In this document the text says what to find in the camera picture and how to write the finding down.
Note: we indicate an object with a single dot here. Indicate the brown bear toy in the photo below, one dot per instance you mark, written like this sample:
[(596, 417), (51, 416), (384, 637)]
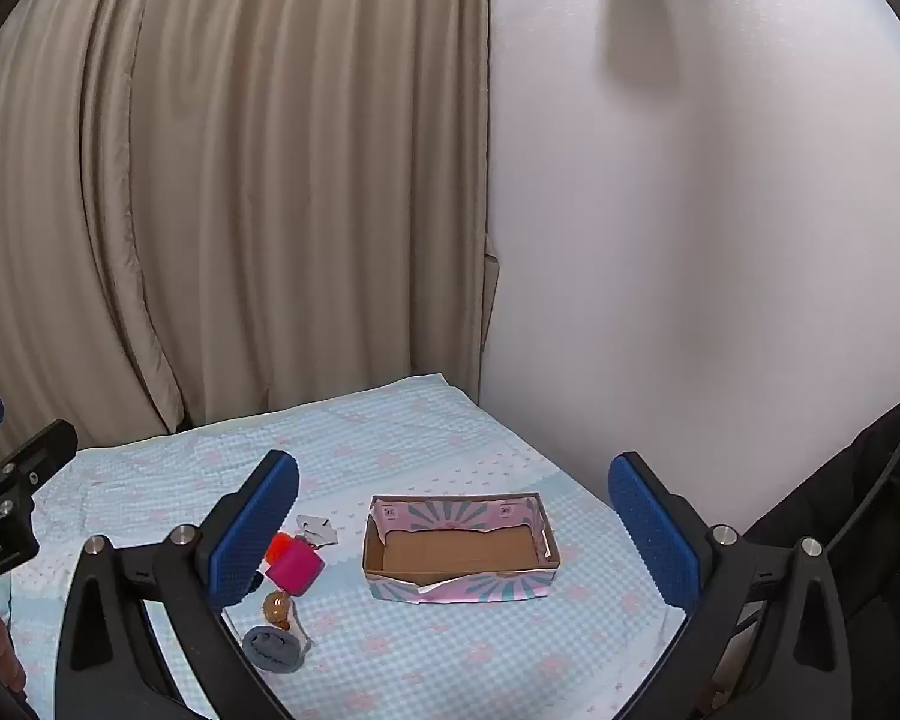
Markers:
[(276, 607)]

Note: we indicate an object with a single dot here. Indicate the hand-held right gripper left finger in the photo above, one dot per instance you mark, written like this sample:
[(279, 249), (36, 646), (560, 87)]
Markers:
[(249, 532)]

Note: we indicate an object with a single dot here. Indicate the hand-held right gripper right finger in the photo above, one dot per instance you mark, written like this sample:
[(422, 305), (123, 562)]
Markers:
[(656, 532)]

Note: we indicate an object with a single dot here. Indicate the person's left hand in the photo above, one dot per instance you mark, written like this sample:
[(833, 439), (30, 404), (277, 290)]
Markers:
[(1, 649)]

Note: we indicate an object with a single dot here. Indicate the light blue checked blanket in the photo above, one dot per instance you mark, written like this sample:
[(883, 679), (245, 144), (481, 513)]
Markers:
[(435, 660)]

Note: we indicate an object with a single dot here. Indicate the pink plush cube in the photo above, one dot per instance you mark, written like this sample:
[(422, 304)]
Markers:
[(296, 568)]

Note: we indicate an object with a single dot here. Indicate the patterned cardboard box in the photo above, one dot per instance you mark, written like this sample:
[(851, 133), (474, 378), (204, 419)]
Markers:
[(450, 551)]

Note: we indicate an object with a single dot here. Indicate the black clothing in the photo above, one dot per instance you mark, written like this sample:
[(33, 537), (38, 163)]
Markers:
[(870, 480)]

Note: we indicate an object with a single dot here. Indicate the grey sock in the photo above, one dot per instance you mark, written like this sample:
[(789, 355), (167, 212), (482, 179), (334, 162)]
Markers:
[(270, 649)]

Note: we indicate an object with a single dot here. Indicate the beige curtain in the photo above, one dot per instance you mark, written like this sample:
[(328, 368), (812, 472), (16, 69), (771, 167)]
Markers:
[(232, 165)]

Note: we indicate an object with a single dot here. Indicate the grey white folded cloth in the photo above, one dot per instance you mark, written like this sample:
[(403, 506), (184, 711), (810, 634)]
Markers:
[(315, 529)]

